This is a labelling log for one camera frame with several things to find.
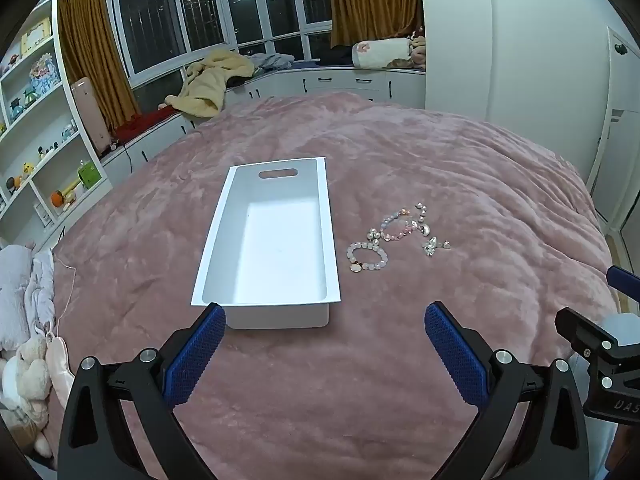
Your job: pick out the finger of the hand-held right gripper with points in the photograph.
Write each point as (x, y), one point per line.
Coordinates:
(582, 327)
(622, 282)

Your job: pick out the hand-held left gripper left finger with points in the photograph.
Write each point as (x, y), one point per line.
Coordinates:
(195, 355)

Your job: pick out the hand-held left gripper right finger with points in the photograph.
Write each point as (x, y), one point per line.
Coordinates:
(452, 355)

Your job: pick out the silver heart earring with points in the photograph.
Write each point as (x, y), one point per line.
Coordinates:
(425, 230)

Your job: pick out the white plastic tray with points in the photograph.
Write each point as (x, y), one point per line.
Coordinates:
(270, 240)

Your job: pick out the silver spiky earring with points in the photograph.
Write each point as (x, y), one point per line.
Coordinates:
(429, 249)

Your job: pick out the pink satin eye mask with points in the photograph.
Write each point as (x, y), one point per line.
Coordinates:
(60, 365)

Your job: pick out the pearl drop earring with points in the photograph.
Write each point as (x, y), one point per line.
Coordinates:
(372, 234)
(422, 210)

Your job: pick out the white wardrobe door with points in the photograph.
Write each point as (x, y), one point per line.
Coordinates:
(617, 125)

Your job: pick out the beige plush bear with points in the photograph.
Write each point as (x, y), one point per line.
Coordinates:
(25, 380)

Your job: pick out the orange toy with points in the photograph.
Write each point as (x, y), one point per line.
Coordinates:
(60, 199)

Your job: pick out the pink fleece blanket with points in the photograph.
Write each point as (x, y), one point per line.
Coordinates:
(380, 160)

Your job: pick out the green toy box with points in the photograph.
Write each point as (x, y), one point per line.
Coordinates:
(89, 174)

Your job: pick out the red cloth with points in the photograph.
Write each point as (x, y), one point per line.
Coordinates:
(142, 122)

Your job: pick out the pink suitcase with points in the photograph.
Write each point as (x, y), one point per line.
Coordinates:
(90, 115)

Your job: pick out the yellow plush robe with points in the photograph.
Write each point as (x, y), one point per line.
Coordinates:
(210, 82)

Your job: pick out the white bookshelf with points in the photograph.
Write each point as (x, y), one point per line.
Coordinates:
(65, 105)

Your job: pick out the white window seat cabinets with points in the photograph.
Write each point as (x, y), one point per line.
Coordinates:
(325, 82)

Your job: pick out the grey blue clothing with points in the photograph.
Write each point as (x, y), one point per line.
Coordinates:
(272, 61)

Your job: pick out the brown plush toy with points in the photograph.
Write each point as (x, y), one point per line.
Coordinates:
(419, 50)

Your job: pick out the floral roll pillow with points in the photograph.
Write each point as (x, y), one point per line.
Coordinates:
(382, 54)

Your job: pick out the floral decoration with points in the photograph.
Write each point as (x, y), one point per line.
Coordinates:
(46, 74)

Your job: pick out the white framed bay window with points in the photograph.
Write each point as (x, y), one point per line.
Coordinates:
(210, 5)

